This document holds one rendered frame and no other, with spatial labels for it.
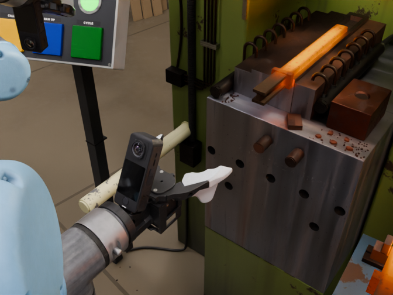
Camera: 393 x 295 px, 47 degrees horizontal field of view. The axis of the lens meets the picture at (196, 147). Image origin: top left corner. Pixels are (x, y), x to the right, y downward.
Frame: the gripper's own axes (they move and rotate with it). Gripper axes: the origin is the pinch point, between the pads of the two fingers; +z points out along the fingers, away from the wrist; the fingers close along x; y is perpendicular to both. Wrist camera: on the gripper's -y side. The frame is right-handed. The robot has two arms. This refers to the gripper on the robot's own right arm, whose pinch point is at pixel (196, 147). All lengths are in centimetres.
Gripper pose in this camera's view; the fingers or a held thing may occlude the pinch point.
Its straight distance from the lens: 77.2
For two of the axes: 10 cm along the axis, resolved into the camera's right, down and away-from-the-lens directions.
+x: 7.9, 3.8, -4.7
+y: 0.0, 7.8, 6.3
